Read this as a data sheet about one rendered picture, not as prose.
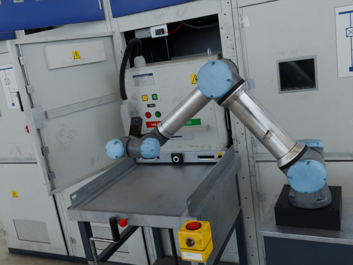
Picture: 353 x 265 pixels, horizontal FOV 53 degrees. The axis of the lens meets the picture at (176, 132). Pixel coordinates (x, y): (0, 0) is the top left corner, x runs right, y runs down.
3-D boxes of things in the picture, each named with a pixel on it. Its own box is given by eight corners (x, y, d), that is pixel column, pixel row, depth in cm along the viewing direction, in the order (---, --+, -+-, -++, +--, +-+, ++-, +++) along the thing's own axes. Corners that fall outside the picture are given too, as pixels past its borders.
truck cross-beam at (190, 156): (226, 162, 181) (225, 151, 179) (136, 162, 203) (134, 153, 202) (229, 158, 185) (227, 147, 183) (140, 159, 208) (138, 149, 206)
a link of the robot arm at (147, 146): (163, 132, 138) (137, 133, 142) (151, 141, 128) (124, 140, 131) (165, 152, 140) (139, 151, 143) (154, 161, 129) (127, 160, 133)
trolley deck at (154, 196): (198, 231, 132) (196, 216, 130) (69, 220, 158) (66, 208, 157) (241, 166, 191) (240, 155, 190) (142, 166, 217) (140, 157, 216)
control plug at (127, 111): (133, 137, 186) (126, 105, 181) (125, 137, 188) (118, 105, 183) (140, 132, 193) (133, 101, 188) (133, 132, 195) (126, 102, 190)
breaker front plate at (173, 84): (220, 153, 181) (206, 60, 167) (138, 155, 201) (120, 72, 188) (221, 152, 182) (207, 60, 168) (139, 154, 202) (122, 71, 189)
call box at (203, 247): (205, 264, 106) (201, 233, 104) (181, 261, 110) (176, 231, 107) (214, 248, 113) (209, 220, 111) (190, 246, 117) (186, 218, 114)
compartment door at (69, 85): (41, 194, 175) (2, 41, 158) (131, 153, 222) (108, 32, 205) (49, 196, 171) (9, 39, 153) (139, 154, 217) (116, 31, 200)
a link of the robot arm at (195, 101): (229, 49, 132) (146, 130, 152) (222, 51, 122) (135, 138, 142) (249, 72, 132) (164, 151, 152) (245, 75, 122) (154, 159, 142)
